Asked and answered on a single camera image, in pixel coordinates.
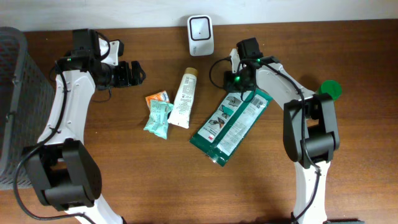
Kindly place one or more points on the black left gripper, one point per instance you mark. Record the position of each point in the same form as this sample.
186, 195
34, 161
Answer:
126, 78

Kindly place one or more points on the mint green tissue packet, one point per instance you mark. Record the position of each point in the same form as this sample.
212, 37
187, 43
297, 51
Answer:
158, 119

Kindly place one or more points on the green wipes packet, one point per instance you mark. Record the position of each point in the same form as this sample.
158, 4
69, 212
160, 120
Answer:
225, 129

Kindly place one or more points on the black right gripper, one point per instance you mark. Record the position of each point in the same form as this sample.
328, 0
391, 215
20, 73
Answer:
229, 88

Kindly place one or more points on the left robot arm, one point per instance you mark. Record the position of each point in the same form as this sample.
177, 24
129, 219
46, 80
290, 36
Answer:
61, 170

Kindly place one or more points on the small orange packet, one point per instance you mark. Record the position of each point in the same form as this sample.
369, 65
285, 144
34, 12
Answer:
160, 96

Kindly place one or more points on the white barcode scanner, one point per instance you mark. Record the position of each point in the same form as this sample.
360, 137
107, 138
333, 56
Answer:
200, 35

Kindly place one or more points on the white cream tube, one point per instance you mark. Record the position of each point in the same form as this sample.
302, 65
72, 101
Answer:
183, 102

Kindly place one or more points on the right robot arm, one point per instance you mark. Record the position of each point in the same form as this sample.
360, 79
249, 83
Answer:
310, 131

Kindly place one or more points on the green lid jar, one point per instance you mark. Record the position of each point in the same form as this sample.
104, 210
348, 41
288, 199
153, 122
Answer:
331, 87

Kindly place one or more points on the grey plastic mesh basket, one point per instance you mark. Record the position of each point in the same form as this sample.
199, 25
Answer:
26, 101

